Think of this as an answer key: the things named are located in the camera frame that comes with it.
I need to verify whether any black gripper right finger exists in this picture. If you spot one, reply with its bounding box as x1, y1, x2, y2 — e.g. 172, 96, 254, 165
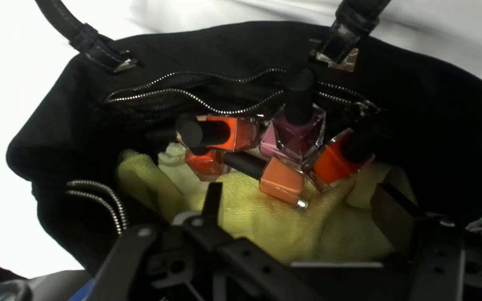
378, 182, 468, 301

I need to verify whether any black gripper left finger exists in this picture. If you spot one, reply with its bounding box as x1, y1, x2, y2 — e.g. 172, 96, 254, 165
87, 180, 239, 301

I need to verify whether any dark brown nail polish bottle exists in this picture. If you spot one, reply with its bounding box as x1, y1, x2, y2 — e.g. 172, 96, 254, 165
273, 66, 328, 168

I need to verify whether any yellow cloth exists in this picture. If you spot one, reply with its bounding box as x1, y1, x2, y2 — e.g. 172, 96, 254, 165
114, 142, 418, 265

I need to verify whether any white tablecloth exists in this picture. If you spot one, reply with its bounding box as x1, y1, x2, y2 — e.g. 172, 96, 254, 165
0, 0, 482, 280

